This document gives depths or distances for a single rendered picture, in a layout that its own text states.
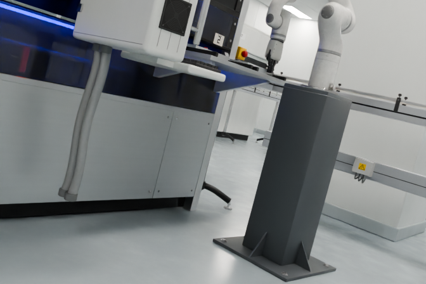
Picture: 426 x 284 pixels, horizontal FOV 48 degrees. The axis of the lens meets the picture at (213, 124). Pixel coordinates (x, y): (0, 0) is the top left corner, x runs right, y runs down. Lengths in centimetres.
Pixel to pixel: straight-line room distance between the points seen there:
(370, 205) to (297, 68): 808
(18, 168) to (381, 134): 265
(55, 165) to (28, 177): 12
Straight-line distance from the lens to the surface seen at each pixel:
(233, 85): 268
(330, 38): 237
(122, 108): 230
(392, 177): 315
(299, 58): 1167
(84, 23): 194
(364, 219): 382
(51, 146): 212
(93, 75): 192
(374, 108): 318
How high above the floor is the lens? 73
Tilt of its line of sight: 4 degrees down
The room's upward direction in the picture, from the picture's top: 14 degrees clockwise
